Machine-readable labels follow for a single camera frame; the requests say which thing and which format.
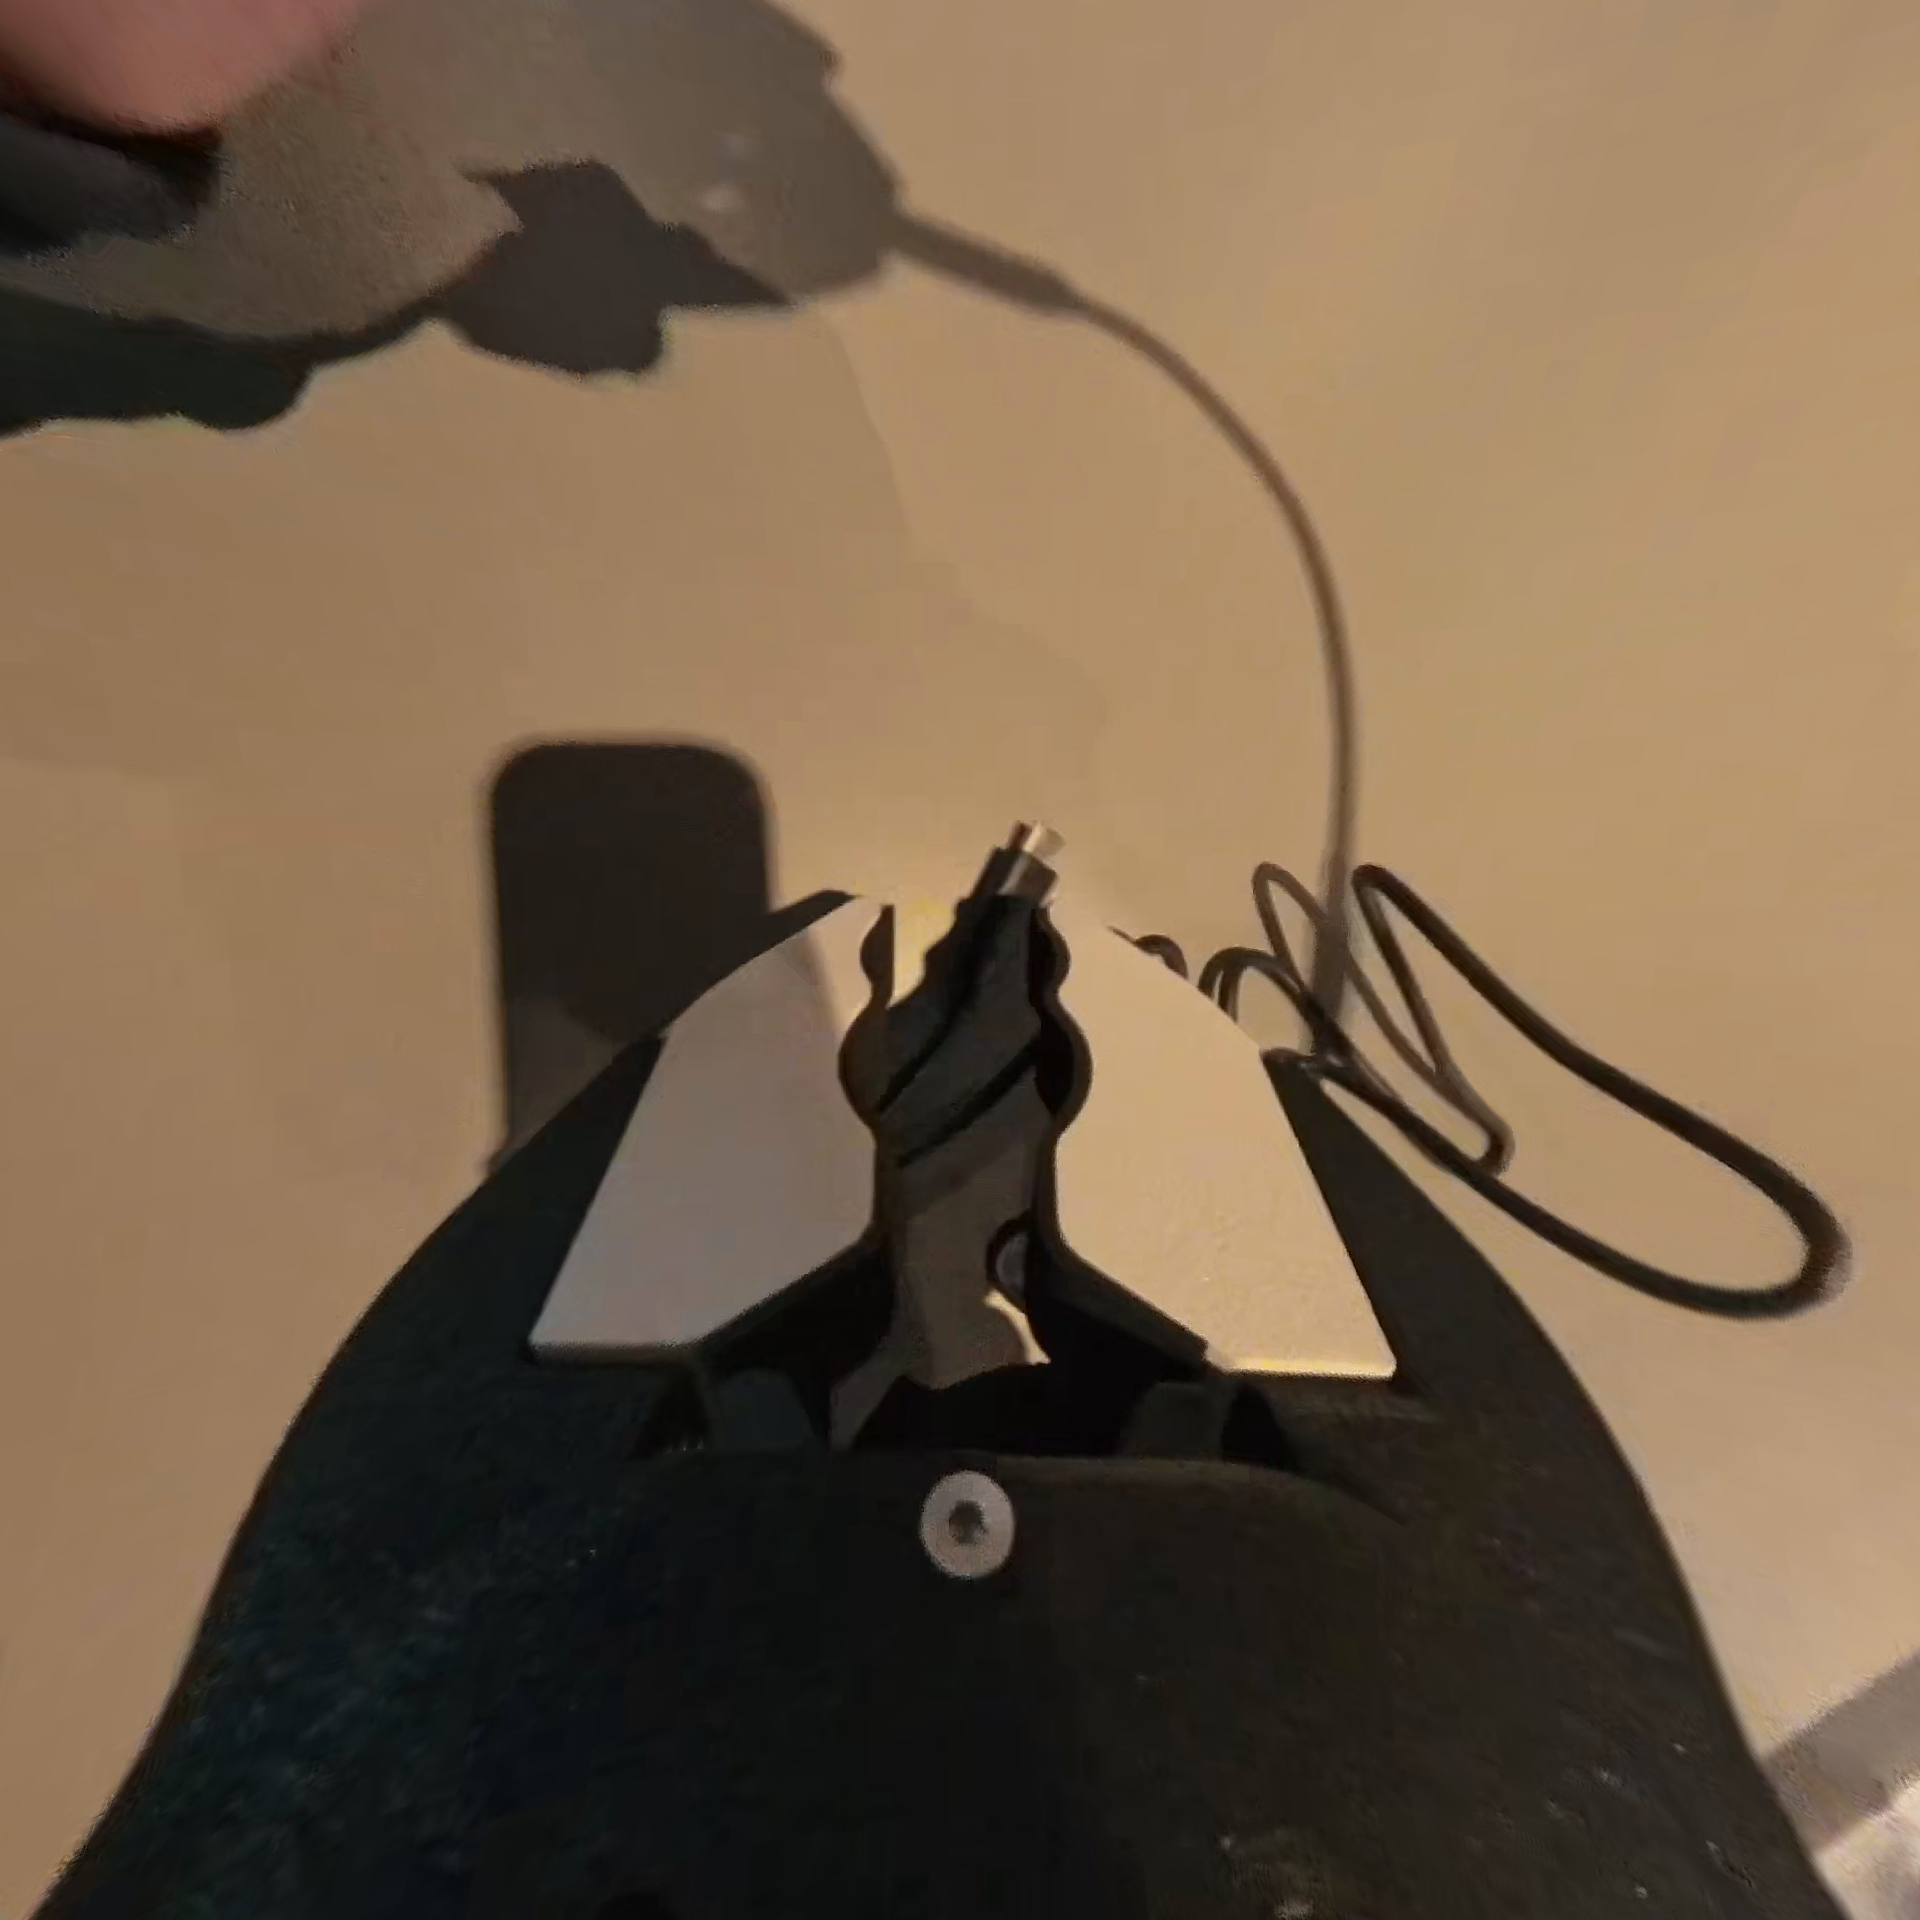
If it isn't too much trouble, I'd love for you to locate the black multi-head usb cable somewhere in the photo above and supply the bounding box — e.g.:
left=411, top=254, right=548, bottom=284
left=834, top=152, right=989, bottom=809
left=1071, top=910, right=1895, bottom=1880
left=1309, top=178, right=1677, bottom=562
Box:
left=871, top=815, right=1849, bottom=1320

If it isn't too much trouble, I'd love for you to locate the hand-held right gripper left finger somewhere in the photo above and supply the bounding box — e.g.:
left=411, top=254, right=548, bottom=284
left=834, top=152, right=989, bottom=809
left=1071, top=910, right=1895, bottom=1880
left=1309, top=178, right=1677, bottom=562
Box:
left=529, top=888, right=905, bottom=1365

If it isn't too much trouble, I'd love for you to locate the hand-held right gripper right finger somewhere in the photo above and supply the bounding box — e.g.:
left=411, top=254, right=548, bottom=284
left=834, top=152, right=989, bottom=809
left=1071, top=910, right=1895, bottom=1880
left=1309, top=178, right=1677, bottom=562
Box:
left=1032, top=912, right=1403, bottom=1378

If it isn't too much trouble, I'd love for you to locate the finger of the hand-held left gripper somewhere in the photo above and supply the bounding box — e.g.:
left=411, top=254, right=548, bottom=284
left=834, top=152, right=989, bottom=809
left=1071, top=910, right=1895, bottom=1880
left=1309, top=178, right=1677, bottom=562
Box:
left=0, top=30, right=530, bottom=337

